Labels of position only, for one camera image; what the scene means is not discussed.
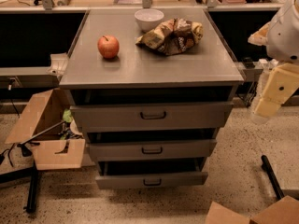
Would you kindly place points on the grey middle drawer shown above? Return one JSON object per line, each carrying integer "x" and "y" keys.
{"x": 152, "y": 150}

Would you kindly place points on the grey metal drawer cabinet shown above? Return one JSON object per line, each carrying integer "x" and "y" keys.
{"x": 204, "y": 74}

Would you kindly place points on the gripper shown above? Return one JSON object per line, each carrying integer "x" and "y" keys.
{"x": 284, "y": 36}

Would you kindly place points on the white bowl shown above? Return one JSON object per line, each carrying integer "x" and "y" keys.
{"x": 148, "y": 18}

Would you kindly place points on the grey top drawer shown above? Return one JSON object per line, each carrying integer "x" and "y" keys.
{"x": 150, "y": 117}

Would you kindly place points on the grey drawer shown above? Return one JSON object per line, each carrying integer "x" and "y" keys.
{"x": 150, "y": 117}
{"x": 149, "y": 174}
{"x": 152, "y": 150}

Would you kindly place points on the crumpled brown chip bag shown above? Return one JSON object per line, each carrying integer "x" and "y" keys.
{"x": 172, "y": 37}

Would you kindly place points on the open cardboard box left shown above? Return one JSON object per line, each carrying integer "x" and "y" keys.
{"x": 50, "y": 151}

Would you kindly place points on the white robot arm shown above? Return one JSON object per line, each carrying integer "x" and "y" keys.
{"x": 281, "y": 38}

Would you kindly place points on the black tripod stand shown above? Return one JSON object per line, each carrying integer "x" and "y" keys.
{"x": 31, "y": 172}

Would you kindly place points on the black pole on floor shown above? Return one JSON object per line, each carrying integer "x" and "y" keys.
{"x": 266, "y": 166}

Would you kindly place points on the red apple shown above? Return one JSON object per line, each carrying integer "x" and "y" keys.
{"x": 108, "y": 46}

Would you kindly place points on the white plastic bracket left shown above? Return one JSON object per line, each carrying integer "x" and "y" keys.
{"x": 58, "y": 64}

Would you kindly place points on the grey bottom drawer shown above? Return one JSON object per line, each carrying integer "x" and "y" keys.
{"x": 149, "y": 174}

